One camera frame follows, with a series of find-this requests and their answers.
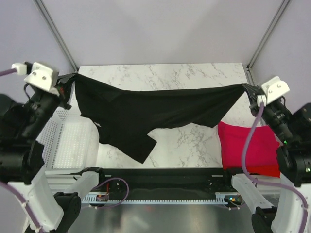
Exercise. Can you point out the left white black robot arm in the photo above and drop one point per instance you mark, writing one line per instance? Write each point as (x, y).
(22, 170)

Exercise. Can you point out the left aluminium frame post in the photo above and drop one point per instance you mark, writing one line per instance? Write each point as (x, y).
(56, 33)

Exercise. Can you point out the white plastic basket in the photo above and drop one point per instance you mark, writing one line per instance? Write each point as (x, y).
(70, 142)

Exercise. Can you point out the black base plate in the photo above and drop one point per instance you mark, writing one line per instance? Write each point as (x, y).
(164, 182)

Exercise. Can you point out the aluminium frame post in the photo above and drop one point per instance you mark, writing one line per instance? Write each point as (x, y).
(56, 33)
(271, 27)

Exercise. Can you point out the aluminium rail profile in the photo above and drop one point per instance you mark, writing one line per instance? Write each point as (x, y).
(62, 182)

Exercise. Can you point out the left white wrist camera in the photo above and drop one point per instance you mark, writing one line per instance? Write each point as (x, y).
(38, 75)

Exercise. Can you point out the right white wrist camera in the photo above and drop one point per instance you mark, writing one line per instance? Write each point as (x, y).
(272, 89)

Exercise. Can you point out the right aluminium frame post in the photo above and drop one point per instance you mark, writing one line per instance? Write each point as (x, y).
(271, 27)

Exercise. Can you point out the black t shirt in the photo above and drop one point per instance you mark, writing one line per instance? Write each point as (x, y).
(124, 118)

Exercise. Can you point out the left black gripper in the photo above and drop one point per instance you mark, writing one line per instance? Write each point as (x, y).
(63, 87)

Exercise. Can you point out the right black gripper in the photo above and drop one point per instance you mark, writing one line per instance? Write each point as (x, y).
(254, 91)

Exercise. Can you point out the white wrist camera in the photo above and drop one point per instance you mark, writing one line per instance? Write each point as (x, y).
(272, 89)
(38, 75)

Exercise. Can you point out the white slotted cable duct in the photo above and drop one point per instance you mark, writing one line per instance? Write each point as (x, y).
(96, 198)

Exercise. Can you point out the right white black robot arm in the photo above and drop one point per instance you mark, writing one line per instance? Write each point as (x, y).
(285, 206)

